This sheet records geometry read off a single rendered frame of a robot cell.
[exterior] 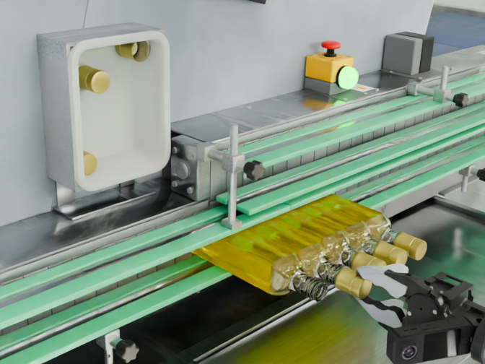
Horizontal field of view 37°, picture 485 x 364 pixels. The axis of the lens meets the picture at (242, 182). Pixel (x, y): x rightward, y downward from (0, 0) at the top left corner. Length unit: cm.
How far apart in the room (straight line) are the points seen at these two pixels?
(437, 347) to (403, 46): 86
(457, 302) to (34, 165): 65
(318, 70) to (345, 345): 57
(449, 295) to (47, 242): 57
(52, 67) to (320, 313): 59
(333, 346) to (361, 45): 73
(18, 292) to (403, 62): 103
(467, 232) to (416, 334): 75
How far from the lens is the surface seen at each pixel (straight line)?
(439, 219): 174
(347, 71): 147
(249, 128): 125
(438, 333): 99
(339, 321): 125
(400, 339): 97
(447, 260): 157
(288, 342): 118
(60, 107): 108
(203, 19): 129
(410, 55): 168
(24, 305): 98
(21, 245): 108
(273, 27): 142
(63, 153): 111
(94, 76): 109
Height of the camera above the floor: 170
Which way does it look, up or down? 41 degrees down
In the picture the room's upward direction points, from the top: 112 degrees clockwise
